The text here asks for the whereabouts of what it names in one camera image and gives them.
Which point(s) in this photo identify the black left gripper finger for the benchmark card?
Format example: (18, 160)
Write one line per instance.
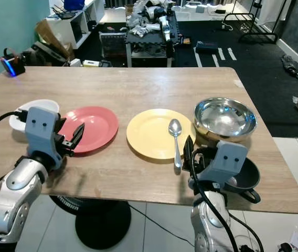
(78, 135)

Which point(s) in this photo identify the yellow plate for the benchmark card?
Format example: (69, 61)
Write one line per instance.
(151, 134)

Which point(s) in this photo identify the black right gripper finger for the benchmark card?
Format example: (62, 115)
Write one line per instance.
(197, 155)

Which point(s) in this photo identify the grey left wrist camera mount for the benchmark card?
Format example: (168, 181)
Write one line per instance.
(41, 128)

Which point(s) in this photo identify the white plate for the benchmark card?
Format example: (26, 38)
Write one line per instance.
(20, 113)

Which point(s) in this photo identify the steel bowl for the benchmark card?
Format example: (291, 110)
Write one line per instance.
(225, 118)

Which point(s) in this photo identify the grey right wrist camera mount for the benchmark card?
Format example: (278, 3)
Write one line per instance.
(227, 160)

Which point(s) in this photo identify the brown cardboard box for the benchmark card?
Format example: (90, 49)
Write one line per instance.
(49, 35)

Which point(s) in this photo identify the black bowl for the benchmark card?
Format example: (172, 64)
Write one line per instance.
(246, 178)

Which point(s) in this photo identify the blue container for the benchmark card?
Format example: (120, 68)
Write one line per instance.
(74, 4)

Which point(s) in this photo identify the silver spoon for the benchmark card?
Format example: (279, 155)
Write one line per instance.
(175, 127)

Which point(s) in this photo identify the red plate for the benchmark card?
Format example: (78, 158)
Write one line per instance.
(96, 126)

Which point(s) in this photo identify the flat blue box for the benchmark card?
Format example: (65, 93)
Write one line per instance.
(206, 46)

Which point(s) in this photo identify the grey plastic crate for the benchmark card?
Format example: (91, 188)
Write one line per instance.
(112, 45)

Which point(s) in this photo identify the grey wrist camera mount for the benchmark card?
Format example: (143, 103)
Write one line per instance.
(41, 128)
(227, 160)

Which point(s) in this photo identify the black cluttered cart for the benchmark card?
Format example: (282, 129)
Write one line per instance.
(149, 31)

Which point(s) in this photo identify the black metal rack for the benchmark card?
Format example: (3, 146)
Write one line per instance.
(262, 35)

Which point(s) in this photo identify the white shelf unit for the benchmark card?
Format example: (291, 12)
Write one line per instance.
(78, 23)

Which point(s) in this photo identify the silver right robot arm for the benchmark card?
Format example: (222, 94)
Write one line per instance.
(209, 226)

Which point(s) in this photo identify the black speaker with blue light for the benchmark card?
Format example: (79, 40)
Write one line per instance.
(12, 64)

